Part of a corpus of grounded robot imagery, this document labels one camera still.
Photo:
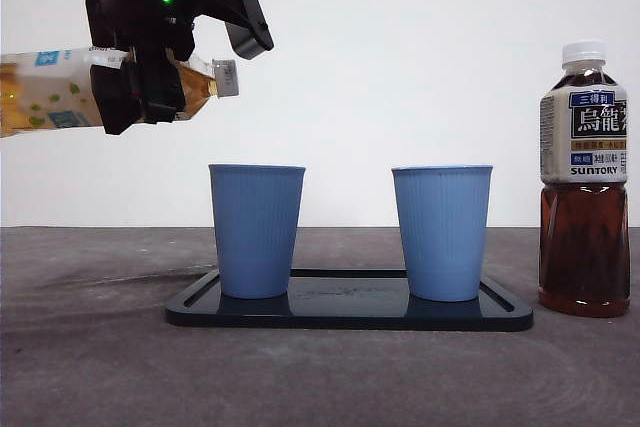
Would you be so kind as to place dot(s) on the jasmine tea bottle white label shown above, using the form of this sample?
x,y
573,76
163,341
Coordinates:
x,y
50,92

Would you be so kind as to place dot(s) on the blue ribbed cup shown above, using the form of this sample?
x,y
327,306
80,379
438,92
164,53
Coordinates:
x,y
256,232
442,232

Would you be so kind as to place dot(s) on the dark blue tray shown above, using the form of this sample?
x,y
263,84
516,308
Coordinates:
x,y
350,312

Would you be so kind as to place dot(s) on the dark oolong tea bottle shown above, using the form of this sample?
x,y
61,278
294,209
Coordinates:
x,y
582,247

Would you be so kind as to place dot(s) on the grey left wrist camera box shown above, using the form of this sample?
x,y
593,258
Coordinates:
x,y
250,22

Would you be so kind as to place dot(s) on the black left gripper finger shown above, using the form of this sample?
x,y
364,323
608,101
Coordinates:
x,y
116,102

